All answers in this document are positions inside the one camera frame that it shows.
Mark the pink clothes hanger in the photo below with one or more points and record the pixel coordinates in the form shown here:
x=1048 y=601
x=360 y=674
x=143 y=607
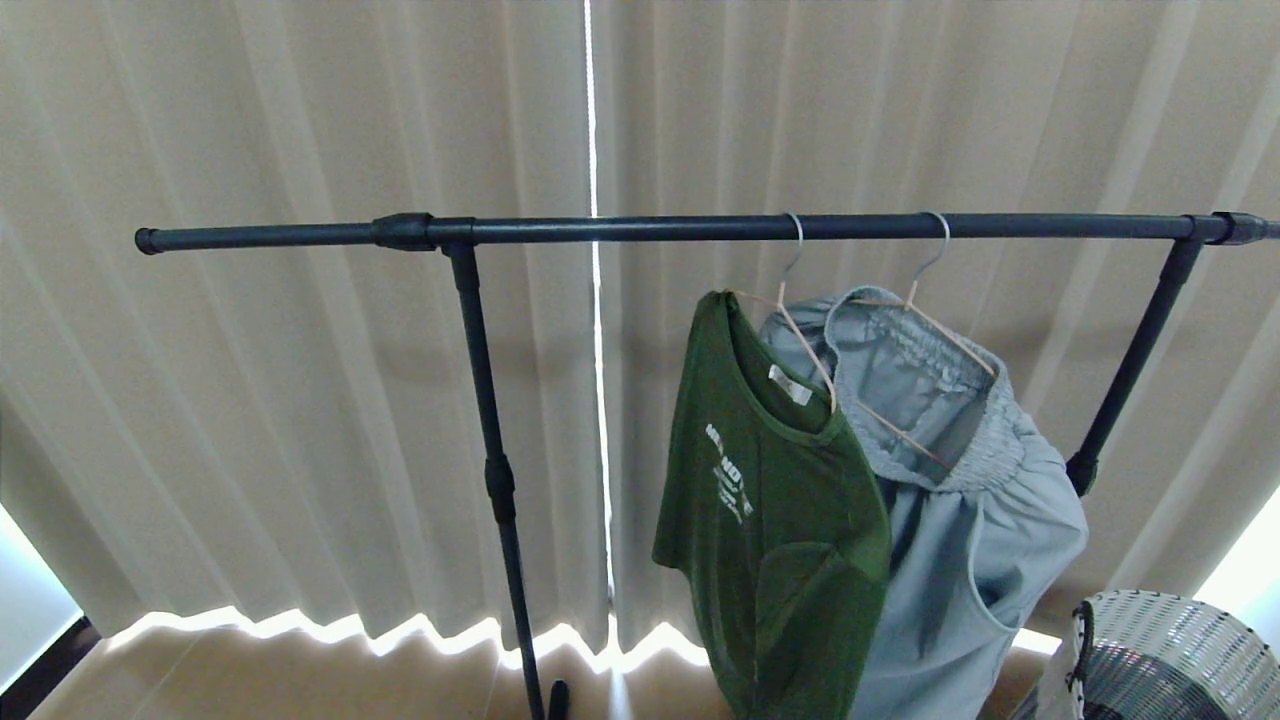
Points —
x=950 y=335
x=805 y=345

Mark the green garment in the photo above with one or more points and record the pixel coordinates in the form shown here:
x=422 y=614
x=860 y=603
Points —
x=770 y=520

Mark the pale grey shorts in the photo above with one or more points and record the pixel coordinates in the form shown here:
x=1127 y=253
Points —
x=960 y=570

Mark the black clothes rack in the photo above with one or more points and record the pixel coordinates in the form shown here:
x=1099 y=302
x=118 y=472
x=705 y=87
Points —
x=650 y=228

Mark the white laundry basket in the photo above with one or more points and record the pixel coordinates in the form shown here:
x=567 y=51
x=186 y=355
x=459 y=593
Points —
x=1180 y=640

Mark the beige curtain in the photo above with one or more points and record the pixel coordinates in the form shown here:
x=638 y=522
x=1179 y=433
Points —
x=300 y=400

